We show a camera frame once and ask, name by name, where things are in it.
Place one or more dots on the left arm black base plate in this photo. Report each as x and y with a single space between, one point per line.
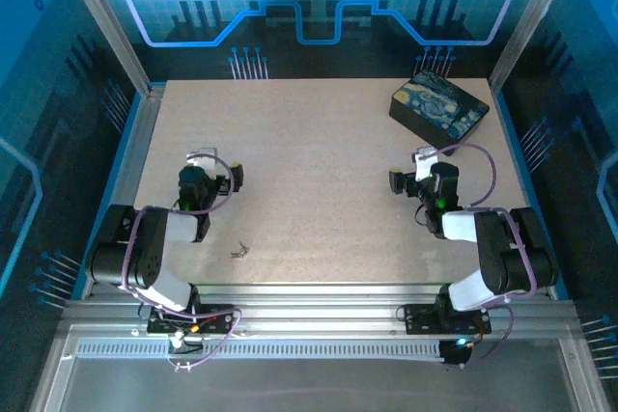
217 318

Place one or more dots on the aluminium frame post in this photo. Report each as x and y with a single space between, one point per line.
103 21
533 16

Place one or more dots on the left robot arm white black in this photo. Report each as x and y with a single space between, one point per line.
145 248

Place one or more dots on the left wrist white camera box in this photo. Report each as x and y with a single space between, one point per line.
203 154

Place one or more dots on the aluminium side rail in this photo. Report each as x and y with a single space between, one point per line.
135 166

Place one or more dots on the black starry-night box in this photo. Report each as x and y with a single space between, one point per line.
441 108

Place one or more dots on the black connector box blue light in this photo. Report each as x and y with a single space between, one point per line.
456 351

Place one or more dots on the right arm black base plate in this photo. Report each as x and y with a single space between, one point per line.
422 320

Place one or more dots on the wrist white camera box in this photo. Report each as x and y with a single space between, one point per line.
203 154
425 155

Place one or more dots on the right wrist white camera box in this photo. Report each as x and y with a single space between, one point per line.
425 155

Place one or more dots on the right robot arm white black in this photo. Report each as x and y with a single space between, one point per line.
497 248

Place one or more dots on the aluminium cross rail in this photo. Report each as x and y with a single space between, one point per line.
318 298

